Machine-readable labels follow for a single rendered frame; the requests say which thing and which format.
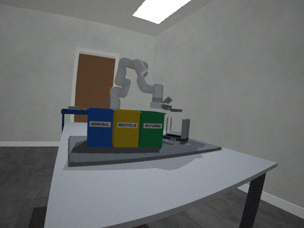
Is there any yellow recycle bin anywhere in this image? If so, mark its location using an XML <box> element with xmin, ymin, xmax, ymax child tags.
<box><xmin>112</xmin><ymin>109</ymin><xmax>142</xmax><ymax>147</ymax></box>

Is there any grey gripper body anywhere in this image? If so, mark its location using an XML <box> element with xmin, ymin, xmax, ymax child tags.
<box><xmin>151</xmin><ymin>102</ymin><xmax>168</xmax><ymax>109</ymax></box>

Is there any green open-top bin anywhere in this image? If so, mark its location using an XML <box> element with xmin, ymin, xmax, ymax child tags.
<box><xmin>138</xmin><ymin>111</ymin><xmax>166</xmax><ymax>147</ymax></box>

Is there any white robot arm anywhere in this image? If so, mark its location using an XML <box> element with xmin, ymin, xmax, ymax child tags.
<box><xmin>110</xmin><ymin>57</ymin><xmax>172</xmax><ymax>109</ymax></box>

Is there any blue bin with label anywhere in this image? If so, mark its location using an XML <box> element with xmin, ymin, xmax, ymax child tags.
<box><xmin>87</xmin><ymin>108</ymin><xmax>115</xmax><ymax>147</ymax></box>

